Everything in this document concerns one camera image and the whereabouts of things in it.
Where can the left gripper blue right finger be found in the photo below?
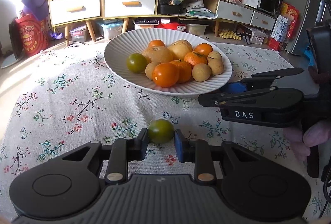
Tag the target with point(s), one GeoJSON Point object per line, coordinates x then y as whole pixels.
{"type": "Point", "coordinates": [197, 152]}

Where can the large yellow pear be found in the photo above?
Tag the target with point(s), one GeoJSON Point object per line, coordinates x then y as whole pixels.
{"type": "Point", "coordinates": [159, 54]}

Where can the small orange tomato back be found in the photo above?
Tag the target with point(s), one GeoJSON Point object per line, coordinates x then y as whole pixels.
{"type": "Point", "coordinates": [156, 42]}

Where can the red gift bag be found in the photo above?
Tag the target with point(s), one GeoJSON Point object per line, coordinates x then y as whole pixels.
{"type": "Point", "coordinates": [33, 34]}

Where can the yellow egg tray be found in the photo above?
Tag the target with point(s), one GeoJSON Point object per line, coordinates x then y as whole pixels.
{"type": "Point", "coordinates": [229, 34]}

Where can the mandarin orange with stem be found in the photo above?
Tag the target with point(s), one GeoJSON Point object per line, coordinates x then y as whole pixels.
{"type": "Point", "coordinates": [194, 58]}

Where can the brown longan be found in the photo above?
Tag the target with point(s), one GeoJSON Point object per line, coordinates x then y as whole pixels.
{"type": "Point", "coordinates": [149, 69]}
{"type": "Point", "coordinates": [201, 72]}

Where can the green tomato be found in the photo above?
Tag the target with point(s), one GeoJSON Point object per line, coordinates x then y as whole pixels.
{"type": "Point", "coordinates": [136, 63]}
{"type": "Point", "coordinates": [160, 131]}

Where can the red storage box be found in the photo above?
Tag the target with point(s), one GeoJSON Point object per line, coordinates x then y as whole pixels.
{"type": "Point", "coordinates": [167, 23]}

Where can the clear bin blue lid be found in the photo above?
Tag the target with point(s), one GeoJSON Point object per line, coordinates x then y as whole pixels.
{"type": "Point", "coordinates": [110, 28]}

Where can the brown longan fruit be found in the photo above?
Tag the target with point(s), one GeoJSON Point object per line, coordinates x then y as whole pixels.
{"type": "Point", "coordinates": [216, 66]}

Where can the white ribbed plate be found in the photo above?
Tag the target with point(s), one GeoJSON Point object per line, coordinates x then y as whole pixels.
{"type": "Point", "coordinates": [135, 41]}

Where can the yellow fruit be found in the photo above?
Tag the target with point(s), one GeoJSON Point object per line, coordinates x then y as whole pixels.
{"type": "Point", "coordinates": [214, 55]}

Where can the mandarin orange front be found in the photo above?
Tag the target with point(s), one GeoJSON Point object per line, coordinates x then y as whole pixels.
{"type": "Point", "coordinates": [185, 70]}

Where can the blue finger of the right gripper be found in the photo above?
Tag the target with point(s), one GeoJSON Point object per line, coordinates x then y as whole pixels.
{"type": "Point", "coordinates": [234, 88]}

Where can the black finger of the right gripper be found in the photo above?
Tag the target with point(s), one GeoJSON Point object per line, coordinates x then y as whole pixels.
{"type": "Point", "coordinates": [265, 79]}

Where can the right gloved hand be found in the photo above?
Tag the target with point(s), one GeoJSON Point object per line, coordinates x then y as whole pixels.
{"type": "Point", "coordinates": [300, 142]}

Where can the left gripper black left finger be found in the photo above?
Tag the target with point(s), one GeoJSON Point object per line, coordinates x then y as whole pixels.
{"type": "Point", "coordinates": [121, 152]}

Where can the clear bin black lid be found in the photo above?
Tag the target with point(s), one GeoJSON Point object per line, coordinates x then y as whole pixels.
{"type": "Point", "coordinates": [145, 23]}

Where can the wooden cabinet with white drawers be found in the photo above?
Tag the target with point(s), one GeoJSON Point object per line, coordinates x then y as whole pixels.
{"type": "Point", "coordinates": [84, 13]}

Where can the floral tablecloth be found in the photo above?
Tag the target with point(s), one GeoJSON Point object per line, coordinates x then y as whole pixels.
{"type": "Point", "coordinates": [74, 98]}

